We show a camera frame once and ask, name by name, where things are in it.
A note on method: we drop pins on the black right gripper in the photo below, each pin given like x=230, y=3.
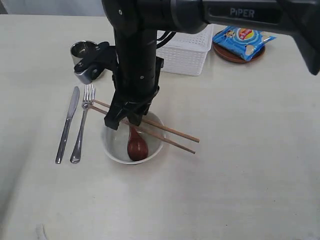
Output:
x=136, y=79

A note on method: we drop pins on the silver metal fork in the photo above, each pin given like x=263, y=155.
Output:
x=88, y=97

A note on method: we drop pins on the brown wooden chopstick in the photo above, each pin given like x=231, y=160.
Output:
x=157, y=133
x=170, y=130

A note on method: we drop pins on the grey ceramic bowl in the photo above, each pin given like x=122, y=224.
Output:
x=115, y=144

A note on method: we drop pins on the brown round plate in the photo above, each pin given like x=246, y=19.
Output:
x=229, y=56

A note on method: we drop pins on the blue chips bag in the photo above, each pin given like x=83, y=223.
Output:
x=243, y=42

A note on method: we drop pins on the silver table knife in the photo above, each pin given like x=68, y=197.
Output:
x=70, y=113

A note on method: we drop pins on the white perforated plastic basket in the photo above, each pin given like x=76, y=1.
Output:
x=185, y=54

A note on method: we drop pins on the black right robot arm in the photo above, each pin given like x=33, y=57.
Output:
x=136, y=23

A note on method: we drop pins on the silver metal cup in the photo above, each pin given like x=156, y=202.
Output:
x=78, y=51

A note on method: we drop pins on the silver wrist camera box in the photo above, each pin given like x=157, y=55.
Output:
x=104, y=57

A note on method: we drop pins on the brown wooden spoon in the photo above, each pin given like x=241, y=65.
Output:
x=137, y=148

